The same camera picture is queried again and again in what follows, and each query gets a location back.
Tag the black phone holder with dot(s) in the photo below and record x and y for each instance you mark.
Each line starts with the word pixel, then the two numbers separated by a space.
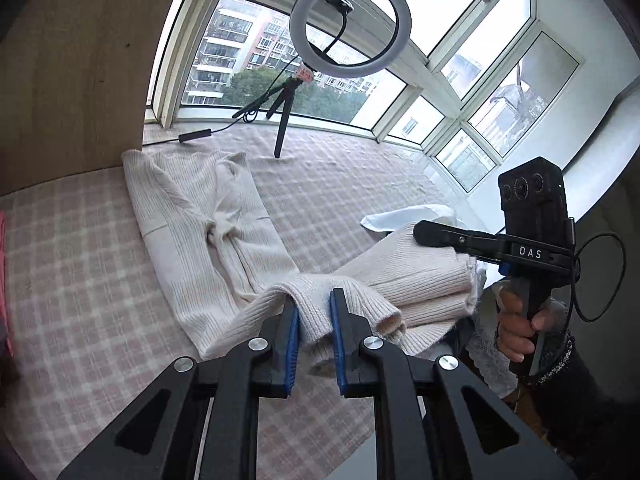
pixel 339 1

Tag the pale blue shirt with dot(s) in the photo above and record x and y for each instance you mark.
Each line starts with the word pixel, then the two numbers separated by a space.
pixel 400 217

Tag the cream knit sweater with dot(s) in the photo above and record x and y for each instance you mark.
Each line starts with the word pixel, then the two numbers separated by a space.
pixel 200 220

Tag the pink folded garment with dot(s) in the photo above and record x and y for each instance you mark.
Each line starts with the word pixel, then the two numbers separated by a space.
pixel 4 285

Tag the person's right forearm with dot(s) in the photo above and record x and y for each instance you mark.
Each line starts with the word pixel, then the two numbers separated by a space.
pixel 575 395

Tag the black tripod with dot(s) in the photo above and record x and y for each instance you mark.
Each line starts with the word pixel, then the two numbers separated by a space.
pixel 282 125

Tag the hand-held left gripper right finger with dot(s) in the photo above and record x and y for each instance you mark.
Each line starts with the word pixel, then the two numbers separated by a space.
pixel 336 350

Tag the white window frame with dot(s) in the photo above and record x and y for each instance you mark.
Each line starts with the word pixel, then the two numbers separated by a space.
pixel 172 50

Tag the white lace cloth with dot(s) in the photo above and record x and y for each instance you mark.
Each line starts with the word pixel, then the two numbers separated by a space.
pixel 492 360

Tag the pink plaid blanket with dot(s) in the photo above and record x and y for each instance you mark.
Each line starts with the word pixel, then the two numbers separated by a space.
pixel 75 285

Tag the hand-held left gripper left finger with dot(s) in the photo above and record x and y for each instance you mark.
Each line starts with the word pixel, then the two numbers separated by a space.
pixel 292 355

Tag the green tree outside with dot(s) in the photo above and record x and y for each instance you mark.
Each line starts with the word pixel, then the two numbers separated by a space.
pixel 310 100

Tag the person's right hand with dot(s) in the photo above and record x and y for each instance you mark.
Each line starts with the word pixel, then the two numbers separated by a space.
pixel 512 325

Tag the light laminate board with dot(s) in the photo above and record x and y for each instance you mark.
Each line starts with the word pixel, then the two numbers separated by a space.
pixel 75 70

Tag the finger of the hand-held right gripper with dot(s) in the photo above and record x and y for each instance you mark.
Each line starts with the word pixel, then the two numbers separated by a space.
pixel 440 234

